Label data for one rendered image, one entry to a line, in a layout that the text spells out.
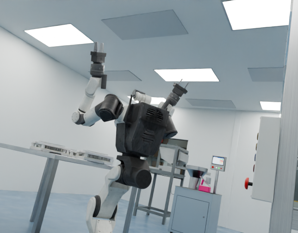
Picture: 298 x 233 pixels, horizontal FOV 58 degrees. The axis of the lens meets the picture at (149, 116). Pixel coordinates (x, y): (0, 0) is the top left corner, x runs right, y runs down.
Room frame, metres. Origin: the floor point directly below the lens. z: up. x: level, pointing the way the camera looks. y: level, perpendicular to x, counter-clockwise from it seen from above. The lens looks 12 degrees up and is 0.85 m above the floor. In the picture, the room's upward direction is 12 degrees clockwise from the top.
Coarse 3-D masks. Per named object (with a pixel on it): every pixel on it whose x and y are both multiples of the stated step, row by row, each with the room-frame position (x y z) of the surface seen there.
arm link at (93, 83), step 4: (92, 80) 1.65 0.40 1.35; (96, 80) 1.65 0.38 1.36; (88, 84) 1.67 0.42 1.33; (92, 84) 1.66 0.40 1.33; (96, 84) 1.66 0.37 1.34; (88, 88) 1.68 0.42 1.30; (92, 88) 1.67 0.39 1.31; (96, 88) 1.67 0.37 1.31; (88, 92) 1.69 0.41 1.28; (92, 92) 1.68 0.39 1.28; (88, 96) 1.72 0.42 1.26; (92, 96) 1.71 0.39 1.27
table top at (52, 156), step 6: (0, 144) 2.28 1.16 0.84; (6, 144) 2.23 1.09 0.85; (18, 150) 2.13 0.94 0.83; (24, 150) 2.08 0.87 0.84; (30, 150) 2.04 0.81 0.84; (36, 150) 2.00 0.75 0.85; (42, 156) 1.95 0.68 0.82; (48, 156) 1.91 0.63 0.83; (54, 156) 1.87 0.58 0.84; (60, 156) 1.91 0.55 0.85; (66, 156) 1.95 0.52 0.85; (72, 162) 2.00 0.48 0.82; (78, 162) 2.05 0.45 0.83; (84, 162) 2.10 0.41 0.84; (90, 162) 2.15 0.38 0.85; (108, 168) 2.33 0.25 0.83
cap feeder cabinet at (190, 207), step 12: (180, 192) 4.40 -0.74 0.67; (192, 192) 4.30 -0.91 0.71; (204, 192) 4.20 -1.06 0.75; (180, 204) 4.38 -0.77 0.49; (192, 204) 4.28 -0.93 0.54; (204, 204) 4.19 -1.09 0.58; (216, 204) 4.38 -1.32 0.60; (180, 216) 4.36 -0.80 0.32; (192, 216) 4.26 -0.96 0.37; (204, 216) 4.17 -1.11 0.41; (216, 216) 4.47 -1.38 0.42; (168, 228) 4.45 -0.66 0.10; (180, 228) 4.35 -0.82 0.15; (192, 228) 4.25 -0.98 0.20; (204, 228) 4.16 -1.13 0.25; (216, 228) 4.56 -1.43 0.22
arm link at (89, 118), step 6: (72, 114) 1.77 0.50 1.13; (78, 114) 1.73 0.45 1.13; (84, 114) 1.72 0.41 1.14; (90, 114) 1.67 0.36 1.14; (96, 114) 1.64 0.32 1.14; (72, 120) 1.77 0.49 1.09; (78, 120) 1.74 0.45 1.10; (84, 120) 1.71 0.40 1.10; (90, 120) 1.69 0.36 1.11; (96, 120) 1.69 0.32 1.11; (90, 126) 1.81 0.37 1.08
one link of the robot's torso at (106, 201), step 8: (112, 168) 1.71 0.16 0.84; (120, 168) 1.66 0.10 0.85; (112, 176) 1.69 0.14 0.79; (104, 184) 1.87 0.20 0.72; (112, 184) 1.77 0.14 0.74; (120, 184) 1.80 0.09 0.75; (104, 192) 1.84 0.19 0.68; (112, 192) 1.79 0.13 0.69; (120, 192) 1.81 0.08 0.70; (96, 200) 1.87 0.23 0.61; (104, 200) 1.82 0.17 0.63; (112, 200) 1.84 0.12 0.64; (96, 208) 1.85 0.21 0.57; (104, 208) 1.86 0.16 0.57; (112, 208) 1.88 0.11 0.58; (96, 216) 1.87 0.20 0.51; (104, 216) 1.89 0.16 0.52; (112, 216) 1.92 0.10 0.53
